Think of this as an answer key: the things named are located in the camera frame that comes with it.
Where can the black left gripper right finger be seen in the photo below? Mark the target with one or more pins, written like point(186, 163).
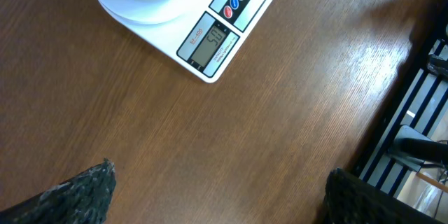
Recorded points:
point(351, 200)

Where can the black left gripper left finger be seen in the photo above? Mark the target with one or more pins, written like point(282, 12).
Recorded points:
point(84, 198)

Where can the white digital kitchen scale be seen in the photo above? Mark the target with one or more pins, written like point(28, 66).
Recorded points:
point(206, 37)

